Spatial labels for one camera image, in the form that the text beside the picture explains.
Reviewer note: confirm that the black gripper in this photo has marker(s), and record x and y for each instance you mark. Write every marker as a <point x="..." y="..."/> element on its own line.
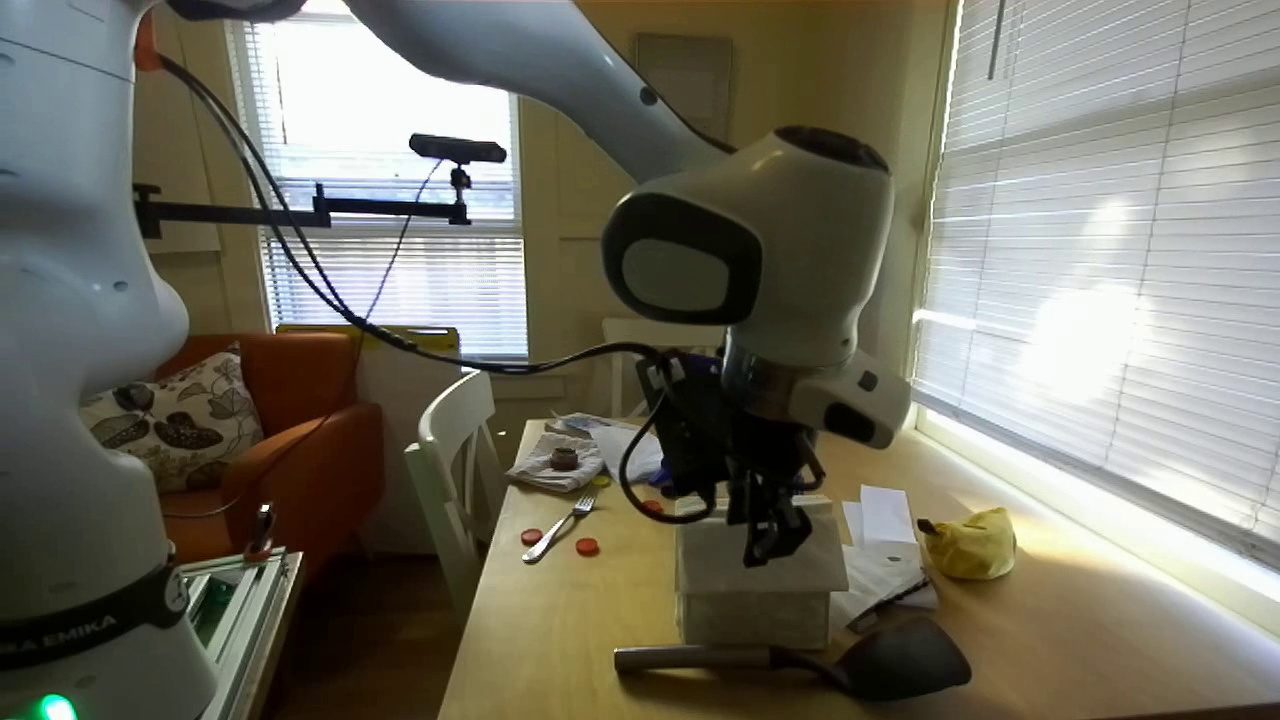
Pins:
<point x="717" y="444"/>

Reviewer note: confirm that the loose white napkin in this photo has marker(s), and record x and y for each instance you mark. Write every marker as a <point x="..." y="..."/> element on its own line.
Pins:
<point x="878" y="581"/>

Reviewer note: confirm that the white small box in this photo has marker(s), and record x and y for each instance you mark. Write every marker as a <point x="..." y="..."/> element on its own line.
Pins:
<point x="883" y="517"/>

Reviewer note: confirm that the white paper sheet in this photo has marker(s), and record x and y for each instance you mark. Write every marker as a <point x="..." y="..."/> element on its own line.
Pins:
<point x="631" y="448"/>

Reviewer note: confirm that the red game disc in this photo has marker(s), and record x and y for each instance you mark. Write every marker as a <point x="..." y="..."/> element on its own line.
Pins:
<point x="586" y="545"/>
<point x="529" y="536"/>

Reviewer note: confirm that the yellow cloth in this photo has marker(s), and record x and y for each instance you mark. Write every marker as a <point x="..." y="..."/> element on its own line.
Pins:
<point x="974" y="550"/>

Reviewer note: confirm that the metal fork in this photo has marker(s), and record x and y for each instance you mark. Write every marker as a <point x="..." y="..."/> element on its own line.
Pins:
<point x="559" y="531"/>

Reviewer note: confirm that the white cloth with cupcake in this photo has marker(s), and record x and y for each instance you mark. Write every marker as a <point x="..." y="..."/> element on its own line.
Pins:
<point x="559" y="470"/>

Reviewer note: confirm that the white wooden chair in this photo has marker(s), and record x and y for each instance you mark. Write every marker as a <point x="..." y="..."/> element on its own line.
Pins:
<point x="457" y="482"/>

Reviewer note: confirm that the window blinds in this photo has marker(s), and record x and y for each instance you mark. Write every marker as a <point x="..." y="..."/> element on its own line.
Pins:
<point x="1107" y="243"/>

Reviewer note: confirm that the orange armchair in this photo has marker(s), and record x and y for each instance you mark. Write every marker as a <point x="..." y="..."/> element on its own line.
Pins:
<point x="316" y="463"/>

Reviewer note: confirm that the patterned cushion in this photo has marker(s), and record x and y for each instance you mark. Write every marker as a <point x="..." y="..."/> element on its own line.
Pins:
<point x="185" y="426"/>

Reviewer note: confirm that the grey wall panel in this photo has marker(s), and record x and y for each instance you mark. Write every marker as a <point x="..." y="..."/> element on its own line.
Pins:
<point x="692" y="79"/>

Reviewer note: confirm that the black camera on boom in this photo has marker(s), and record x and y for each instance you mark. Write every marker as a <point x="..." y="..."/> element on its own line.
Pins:
<point x="463" y="155"/>

